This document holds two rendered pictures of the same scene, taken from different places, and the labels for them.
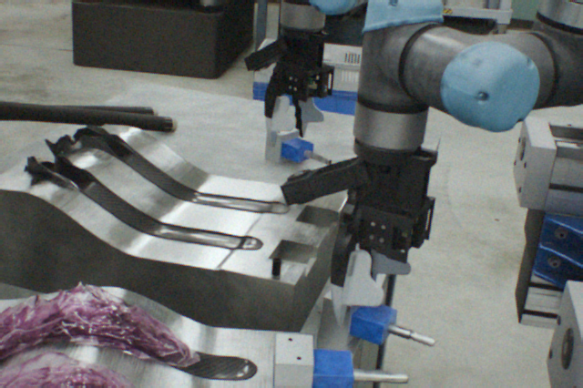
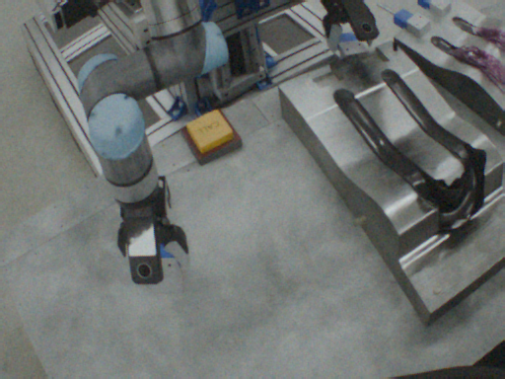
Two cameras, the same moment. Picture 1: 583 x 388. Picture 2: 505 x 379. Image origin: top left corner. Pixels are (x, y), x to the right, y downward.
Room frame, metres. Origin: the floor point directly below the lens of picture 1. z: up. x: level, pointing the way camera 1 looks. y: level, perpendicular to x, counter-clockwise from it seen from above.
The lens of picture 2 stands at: (1.57, 0.66, 1.96)
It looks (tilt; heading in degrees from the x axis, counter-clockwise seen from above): 55 degrees down; 236
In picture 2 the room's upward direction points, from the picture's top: 10 degrees counter-clockwise
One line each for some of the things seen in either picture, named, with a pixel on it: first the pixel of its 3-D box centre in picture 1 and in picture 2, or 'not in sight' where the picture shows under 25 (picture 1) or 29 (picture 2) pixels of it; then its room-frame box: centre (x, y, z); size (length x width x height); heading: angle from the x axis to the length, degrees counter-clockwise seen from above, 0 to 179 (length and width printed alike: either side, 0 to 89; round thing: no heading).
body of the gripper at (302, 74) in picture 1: (302, 63); (141, 202); (1.32, 0.01, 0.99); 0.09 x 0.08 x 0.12; 50
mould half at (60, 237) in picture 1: (140, 213); (418, 163); (0.92, 0.20, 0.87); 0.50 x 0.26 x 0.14; 75
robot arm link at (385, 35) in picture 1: (401, 50); not in sight; (0.77, -0.09, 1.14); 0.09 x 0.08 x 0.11; 33
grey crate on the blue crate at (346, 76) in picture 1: (315, 65); not in sight; (4.04, -0.05, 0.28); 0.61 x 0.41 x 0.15; 85
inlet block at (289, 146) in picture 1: (301, 151); (163, 250); (1.31, 0.00, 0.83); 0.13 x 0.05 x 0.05; 50
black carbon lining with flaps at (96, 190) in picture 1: (148, 183); (418, 136); (0.91, 0.19, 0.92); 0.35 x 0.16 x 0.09; 75
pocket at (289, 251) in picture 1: (291, 266); (373, 63); (0.81, 0.00, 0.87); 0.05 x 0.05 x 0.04; 75
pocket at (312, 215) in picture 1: (316, 229); (325, 82); (0.91, -0.03, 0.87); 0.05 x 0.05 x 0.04; 75
